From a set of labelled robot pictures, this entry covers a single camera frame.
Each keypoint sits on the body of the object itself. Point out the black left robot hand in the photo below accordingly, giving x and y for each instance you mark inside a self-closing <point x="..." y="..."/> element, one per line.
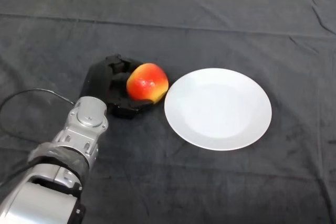
<point x="101" y="79"/>

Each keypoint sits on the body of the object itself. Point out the red and yellow apple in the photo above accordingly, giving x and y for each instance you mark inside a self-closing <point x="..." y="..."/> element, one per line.
<point x="147" y="83"/>

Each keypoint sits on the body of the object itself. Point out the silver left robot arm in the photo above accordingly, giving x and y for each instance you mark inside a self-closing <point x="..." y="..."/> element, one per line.
<point x="52" y="169"/>

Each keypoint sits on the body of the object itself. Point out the white round plate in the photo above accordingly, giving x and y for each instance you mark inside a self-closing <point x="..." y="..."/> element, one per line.
<point x="218" y="108"/>

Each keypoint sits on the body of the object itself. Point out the black table cloth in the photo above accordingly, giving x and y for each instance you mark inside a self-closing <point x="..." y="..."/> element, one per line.
<point x="183" y="182"/>

